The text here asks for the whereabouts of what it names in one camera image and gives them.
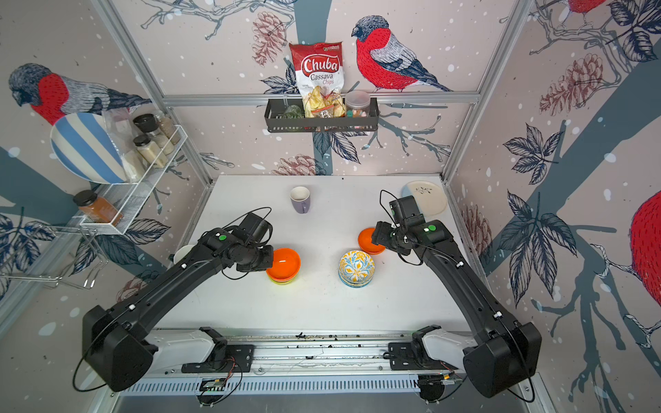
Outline small orange bowl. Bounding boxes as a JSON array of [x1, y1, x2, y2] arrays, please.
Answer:
[[358, 227, 386, 255]]

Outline large orange bowl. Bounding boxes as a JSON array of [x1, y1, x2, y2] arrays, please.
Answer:
[[266, 248, 301, 280]]

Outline blue yellow patterned bowl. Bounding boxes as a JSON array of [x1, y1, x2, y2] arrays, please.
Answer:
[[338, 251, 375, 282]]

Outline yellow flower bowl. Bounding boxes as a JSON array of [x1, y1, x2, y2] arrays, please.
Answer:
[[340, 278, 372, 284]]

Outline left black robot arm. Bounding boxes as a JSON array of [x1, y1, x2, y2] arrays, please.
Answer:
[[80, 210, 274, 392]]

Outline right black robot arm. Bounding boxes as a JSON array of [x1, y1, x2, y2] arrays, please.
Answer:
[[372, 196, 542, 398]]

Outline lime green bowl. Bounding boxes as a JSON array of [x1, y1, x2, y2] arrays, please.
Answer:
[[269, 276, 297, 285]]

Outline blue white plate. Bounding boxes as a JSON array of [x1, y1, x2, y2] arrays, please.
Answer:
[[401, 181, 448, 218]]

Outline purple mug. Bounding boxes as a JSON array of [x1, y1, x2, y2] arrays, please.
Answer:
[[289, 186, 311, 214]]

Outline clear plastic container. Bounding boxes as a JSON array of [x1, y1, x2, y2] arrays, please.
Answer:
[[344, 91, 371, 118]]

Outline black lid spice jar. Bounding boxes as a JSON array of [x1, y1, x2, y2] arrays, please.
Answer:
[[133, 114, 175, 155], [133, 134, 168, 169]]

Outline green item in basket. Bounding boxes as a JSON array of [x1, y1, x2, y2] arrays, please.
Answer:
[[282, 104, 306, 119]]

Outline orange spice jar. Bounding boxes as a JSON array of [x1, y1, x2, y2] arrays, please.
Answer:
[[73, 189, 123, 225]]

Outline red cassava chips bag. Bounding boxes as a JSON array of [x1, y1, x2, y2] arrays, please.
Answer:
[[289, 42, 346, 118]]

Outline blue striped plate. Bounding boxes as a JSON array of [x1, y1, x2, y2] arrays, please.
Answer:
[[50, 113, 127, 184]]

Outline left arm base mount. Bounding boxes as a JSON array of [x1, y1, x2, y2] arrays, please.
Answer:
[[182, 327, 256, 373]]

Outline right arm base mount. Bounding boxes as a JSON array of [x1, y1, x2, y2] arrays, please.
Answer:
[[382, 325, 459, 371]]

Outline white wire shelf rack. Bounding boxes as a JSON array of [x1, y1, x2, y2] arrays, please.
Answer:
[[77, 125, 189, 236]]

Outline black wall basket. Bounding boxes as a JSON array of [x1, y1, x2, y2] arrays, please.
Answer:
[[264, 97, 380, 133]]

